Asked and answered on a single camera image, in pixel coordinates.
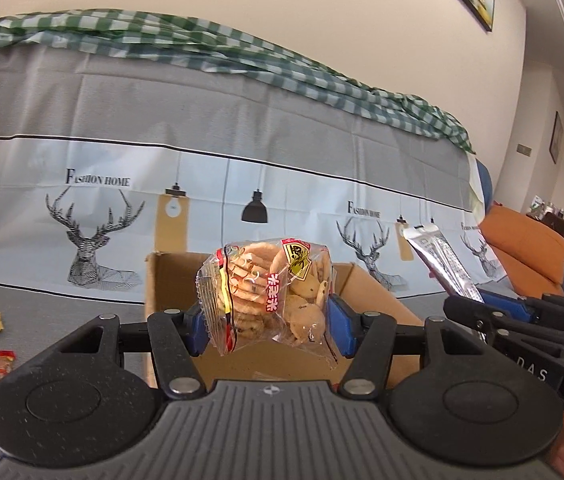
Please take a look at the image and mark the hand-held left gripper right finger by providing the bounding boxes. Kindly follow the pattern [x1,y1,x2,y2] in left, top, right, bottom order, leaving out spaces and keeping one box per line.
[327,295,483,402]

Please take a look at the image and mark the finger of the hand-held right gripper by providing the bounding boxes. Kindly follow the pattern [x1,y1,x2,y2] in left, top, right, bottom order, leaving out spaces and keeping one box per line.
[476,289,564,334]
[443,294,564,357]

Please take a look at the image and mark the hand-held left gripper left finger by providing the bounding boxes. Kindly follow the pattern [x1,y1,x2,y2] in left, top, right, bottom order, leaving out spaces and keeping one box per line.
[54,304,213,402]

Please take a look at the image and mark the brown cardboard box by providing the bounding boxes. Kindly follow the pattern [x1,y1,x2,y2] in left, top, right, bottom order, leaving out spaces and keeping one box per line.
[144,251,425,391]

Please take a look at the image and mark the clear bag of cookies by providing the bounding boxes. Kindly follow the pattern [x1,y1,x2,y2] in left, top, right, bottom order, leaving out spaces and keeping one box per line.
[196,237,340,368]

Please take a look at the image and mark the silver snack bar wrapper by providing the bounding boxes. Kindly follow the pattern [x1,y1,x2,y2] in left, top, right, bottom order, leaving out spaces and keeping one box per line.
[404,225,485,306]

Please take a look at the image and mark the orange cushion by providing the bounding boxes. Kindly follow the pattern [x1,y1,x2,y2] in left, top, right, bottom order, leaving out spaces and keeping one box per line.
[476,204,564,298]

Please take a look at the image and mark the small red snack packet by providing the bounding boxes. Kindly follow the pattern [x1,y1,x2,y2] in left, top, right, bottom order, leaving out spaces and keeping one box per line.
[0,351,17,383]

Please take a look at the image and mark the deer printed grey cloth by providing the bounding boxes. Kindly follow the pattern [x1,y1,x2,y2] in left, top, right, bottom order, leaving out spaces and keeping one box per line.
[0,42,517,466]

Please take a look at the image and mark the green checked cloth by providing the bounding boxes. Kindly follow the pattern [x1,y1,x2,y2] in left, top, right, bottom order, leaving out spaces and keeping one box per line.
[0,8,477,156]

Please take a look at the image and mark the small framed wall picture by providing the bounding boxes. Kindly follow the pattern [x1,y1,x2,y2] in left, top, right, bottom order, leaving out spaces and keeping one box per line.
[549,111,563,165]

